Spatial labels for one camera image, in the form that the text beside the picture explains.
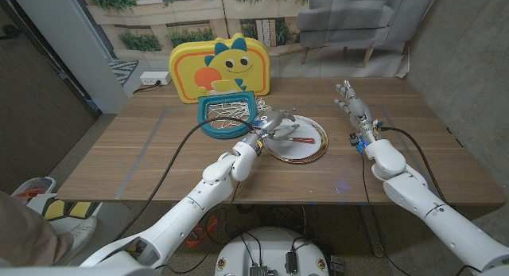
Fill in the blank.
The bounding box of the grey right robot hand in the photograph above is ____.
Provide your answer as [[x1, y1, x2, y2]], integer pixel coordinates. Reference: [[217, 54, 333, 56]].
[[333, 80, 385, 145]]

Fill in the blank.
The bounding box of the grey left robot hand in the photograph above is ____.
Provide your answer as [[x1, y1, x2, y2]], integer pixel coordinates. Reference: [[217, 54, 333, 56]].
[[243, 109, 301, 153]]

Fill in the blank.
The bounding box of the red handled fork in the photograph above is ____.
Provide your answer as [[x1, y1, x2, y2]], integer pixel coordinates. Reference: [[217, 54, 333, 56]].
[[274, 134, 316, 145]]

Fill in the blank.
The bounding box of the yellow dinosaur toy basketball hoop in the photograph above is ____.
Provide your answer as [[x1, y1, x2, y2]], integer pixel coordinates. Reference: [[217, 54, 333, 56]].
[[168, 32, 273, 140]]

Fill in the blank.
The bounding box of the printed backdrop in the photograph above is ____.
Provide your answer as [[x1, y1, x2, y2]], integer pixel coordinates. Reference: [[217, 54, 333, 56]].
[[77, 0, 441, 79]]

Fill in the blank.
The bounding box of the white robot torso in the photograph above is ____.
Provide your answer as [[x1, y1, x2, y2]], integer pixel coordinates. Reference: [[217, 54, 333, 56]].
[[213, 227, 330, 276]]

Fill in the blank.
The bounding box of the white power strip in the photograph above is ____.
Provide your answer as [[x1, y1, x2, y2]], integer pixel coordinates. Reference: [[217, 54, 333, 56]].
[[139, 71, 173, 86]]

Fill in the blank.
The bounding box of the orange tool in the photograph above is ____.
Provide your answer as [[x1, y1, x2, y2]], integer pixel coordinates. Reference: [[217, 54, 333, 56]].
[[185, 214, 219, 248]]

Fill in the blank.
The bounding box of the black adapter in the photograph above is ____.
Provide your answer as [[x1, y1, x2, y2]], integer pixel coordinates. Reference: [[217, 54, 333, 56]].
[[285, 251, 298, 275]]

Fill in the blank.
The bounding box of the yellow black striped object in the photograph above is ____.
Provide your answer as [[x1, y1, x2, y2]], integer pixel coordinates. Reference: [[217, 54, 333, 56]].
[[41, 196, 96, 221]]

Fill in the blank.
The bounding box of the white shoe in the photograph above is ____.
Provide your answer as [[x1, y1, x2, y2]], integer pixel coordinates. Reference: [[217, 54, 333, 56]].
[[51, 215, 98, 265]]

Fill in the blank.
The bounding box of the white bin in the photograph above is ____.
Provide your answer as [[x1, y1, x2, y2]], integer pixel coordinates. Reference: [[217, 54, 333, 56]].
[[10, 176, 56, 200]]

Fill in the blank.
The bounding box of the brown trouser leg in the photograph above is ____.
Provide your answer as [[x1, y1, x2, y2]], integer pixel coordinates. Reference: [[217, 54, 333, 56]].
[[0, 189, 75, 267]]

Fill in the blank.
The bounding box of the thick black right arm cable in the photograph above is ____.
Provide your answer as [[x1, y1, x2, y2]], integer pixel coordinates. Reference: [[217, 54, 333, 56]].
[[379, 126, 449, 204]]

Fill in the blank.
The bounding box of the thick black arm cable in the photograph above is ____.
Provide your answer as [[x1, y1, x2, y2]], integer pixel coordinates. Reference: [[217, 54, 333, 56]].
[[379, 126, 449, 204], [115, 116, 255, 241]]

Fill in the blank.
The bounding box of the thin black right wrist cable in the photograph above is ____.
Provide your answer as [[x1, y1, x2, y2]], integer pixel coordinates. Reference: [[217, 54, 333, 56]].
[[359, 150, 413, 276]]

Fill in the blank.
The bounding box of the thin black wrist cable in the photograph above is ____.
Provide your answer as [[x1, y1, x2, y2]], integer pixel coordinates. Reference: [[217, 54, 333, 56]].
[[154, 180, 239, 275], [359, 150, 413, 276]]

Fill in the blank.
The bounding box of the thin black left wrist cable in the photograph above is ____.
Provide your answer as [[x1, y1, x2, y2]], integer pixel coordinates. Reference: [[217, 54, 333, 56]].
[[154, 180, 239, 275]]

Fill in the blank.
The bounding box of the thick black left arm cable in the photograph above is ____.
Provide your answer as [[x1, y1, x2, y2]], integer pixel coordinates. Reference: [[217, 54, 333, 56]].
[[115, 116, 255, 241]]

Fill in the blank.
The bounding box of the black power strip cable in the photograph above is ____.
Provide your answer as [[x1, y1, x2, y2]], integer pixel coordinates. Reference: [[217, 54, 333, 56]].
[[133, 80, 162, 94]]

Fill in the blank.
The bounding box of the black door handle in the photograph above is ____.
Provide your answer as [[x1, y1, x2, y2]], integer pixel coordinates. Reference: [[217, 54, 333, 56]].
[[0, 24, 23, 41]]

